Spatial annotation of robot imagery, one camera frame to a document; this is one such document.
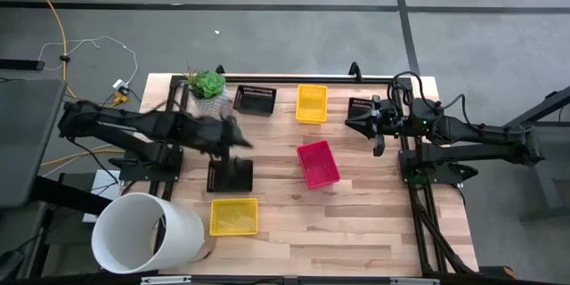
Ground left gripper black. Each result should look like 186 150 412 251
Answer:
195 115 254 174

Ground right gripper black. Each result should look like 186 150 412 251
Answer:
345 94 413 158

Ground black plastic slotted basket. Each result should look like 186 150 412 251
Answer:
206 156 254 193
346 96 379 122
232 84 278 118

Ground potted green succulent plant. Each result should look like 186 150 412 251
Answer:
184 67 232 119

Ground large white cylinder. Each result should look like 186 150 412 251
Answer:
91 191 206 275

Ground white box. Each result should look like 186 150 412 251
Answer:
82 168 122 224

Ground black diagonal beam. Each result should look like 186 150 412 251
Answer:
28 175 112 216

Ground dark grey metal stand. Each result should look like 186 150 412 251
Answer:
502 85 570 224

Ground grey flat panel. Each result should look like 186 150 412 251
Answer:
0 78 68 208

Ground black flat bar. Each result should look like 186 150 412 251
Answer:
0 58 46 72

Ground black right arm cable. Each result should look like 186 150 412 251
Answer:
387 69 468 117

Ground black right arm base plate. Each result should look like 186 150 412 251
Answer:
398 149 480 187

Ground black aluminium extrusion frame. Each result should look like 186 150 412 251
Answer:
151 73 480 285

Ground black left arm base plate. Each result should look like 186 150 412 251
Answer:
109 144 183 183

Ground thin white looped cable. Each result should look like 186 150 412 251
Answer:
37 35 139 88

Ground silver metal bracket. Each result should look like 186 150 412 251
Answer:
141 275 192 285
389 277 441 285

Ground yellow floor cable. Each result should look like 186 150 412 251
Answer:
39 147 128 168

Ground long orange cable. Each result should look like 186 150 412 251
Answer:
20 0 119 112

